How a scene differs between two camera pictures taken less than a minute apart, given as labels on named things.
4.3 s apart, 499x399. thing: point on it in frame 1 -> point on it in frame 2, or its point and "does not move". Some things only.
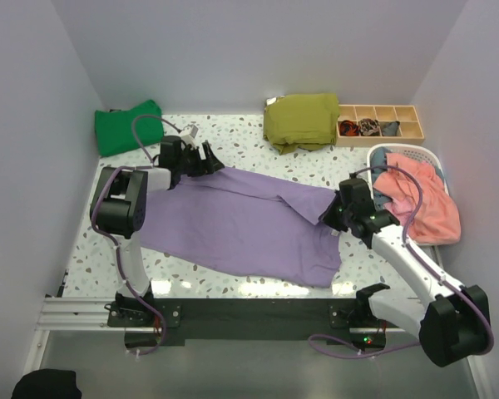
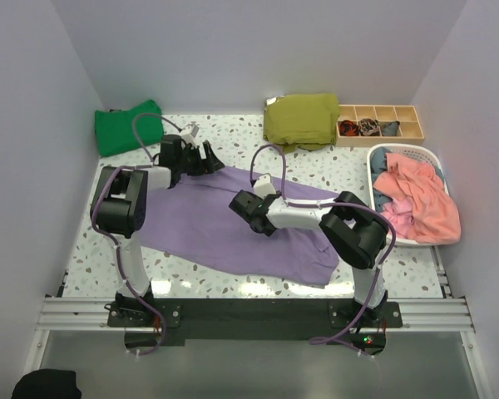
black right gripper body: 338,215 -> 255,229
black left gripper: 213,165 does not move
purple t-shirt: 247,224 does not move
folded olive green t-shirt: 306,121 does not move
